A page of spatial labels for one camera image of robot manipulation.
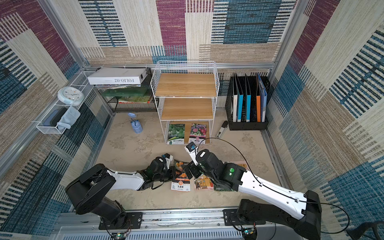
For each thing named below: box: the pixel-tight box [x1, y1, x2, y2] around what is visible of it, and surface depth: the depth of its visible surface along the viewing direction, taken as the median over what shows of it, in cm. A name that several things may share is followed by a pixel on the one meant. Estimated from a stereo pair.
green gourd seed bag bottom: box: [167, 123, 185, 145], surface depth 107 cm
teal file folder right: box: [245, 73, 252, 123], surface depth 95 cm
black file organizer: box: [225, 76, 271, 131], surface depth 98 cm
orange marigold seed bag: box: [171, 159, 191, 192], surface depth 85 cm
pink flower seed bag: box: [188, 123, 207, 145], surface depth 107 cm
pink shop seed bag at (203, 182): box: [194, 174, 214, 191], surface depth 86 cm
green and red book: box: [118, 95, 152, 104], surface depth 101 cm
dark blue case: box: [43, 107, 68, 127], surface depth 67 cm
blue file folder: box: [257, 73, 268, 123], surface depth 93 cm
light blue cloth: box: [57, 106, 81, 132], surface depth 70 cm
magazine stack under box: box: [94, 84, 142, 90], surface depth 81 cm
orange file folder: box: [256, 73, 261, 123], surface depth 94 cm
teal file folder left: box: [235, 73, 244, 123], surface depth 93 cm
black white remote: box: [216, 120, 229, 139], surface depth 107 cm
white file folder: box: [232, 75, 238, 123], surface depth 96 cm
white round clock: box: [57, 86, 85, 107], surface depth 76 cm
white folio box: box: [87, 67, 149, 85], surface depth 81 cm
